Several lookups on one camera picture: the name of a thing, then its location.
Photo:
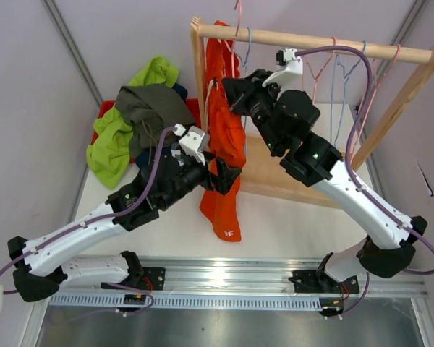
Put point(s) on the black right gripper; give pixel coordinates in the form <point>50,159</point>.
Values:
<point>239,90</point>

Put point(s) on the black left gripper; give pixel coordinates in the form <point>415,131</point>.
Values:
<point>226,175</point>

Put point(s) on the pink hanger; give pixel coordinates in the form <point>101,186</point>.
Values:
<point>231,47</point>
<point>316,75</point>
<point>379,78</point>

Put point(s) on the navy blue shorts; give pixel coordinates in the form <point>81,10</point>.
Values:
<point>167,104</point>

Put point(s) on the olive grey shorts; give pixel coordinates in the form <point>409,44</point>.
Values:
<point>128,103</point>

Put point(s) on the lime green shorts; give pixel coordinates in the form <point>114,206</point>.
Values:
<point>109,155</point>

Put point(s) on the patterned blue orange shorts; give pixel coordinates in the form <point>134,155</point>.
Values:
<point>176,153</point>

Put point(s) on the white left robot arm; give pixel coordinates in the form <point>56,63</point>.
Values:
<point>44,266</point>

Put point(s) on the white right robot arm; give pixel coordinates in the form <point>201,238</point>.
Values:
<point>387,249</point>

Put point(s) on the red plastic bin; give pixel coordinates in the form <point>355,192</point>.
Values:
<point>147,126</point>

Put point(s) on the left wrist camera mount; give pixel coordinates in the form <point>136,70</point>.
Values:
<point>193,141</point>

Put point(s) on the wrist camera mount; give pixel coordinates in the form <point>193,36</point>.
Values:
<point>290,67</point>
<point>193,141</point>

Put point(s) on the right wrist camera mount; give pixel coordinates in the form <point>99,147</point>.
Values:
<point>290,67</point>

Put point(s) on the aluminium mounting rail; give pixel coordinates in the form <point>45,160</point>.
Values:
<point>220,280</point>

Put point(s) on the grey slotted cable duct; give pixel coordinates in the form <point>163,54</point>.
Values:
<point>188,301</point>

